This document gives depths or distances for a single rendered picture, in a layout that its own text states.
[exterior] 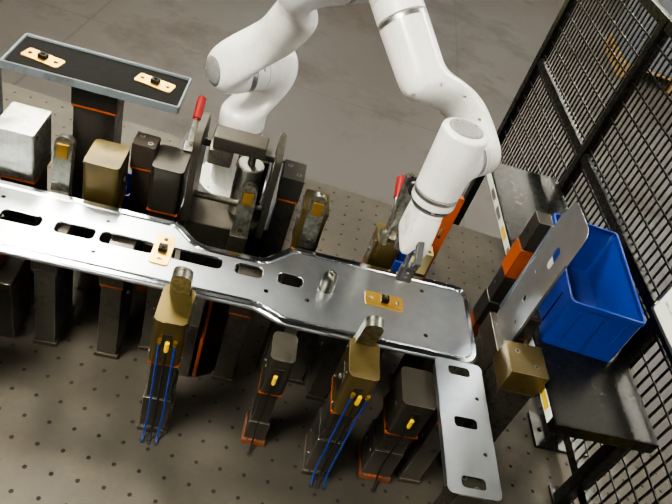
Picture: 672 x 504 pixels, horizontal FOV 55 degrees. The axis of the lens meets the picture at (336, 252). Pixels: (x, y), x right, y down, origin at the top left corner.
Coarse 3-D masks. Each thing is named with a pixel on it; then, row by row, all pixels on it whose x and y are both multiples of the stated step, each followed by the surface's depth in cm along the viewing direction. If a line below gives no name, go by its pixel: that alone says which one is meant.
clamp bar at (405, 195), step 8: (408, 176) 135; (416, 176) 136; (408, 184) 136; (400, 192) 138; (408, 192) 134; (400, 200) 138; (408, 200) 139; (400, 208) 140; (392, 216) 140; (400, 216) 141; (392, 224) 141; (384, 240) 143
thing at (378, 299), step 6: (366, 294) 137; (372, 294) 138; (378, 294) 138; (384, 294) 139; (366, 300) 136; (372, 300) 136; (378, 300) 137; (384, 300) 136; (390, 300) 138; (396, 300) 138; (402, 300) 139; (378, 306) 136; (384, 306) 136; (390, 306) 137; (396, 306) 137; (402, 306) 138
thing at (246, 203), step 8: (248, 184) 137; (240, 192) 137; (248, 192) 137; (256, 192) 137; (240, 200) 138; (248, 200) 137; (240, 208) 139; (248, 208) 139; (240, 216) 140; (248, 216) 140; (240, 224) 140; (248, 224) 141; (232, 232) 141; (240, 232) 141
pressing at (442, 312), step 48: (0, 192) 129; (48, 192) 133; (0, 240) 120; (48, 240) 124; (96, 240) 127; (144, 240) 131; (192, 240) 134; (192, 288) 126; (240, 288) 129; (288, 288) 132; (336, 288) 136; (384, 288) 141; (432, 288) 145; (336, 336) 127; (384, 336) 130; (432, 336) 134
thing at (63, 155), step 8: (64, 136) 130; (72, 136) 132; (56, 144) 131; (64, 144) 131; (72, 144) 131; (56, 152) 131; (64, 152) 131; (72, 152) 132; (56, 160) 132; (64, 160) 132; (72, 160) 133; (56, 168) 133; (64, 168) 133; (72, 168) 135; (56, 176) 134; (64, 176) 134; (72, 176) 136; (56, 184) 135; (64, 184) 135
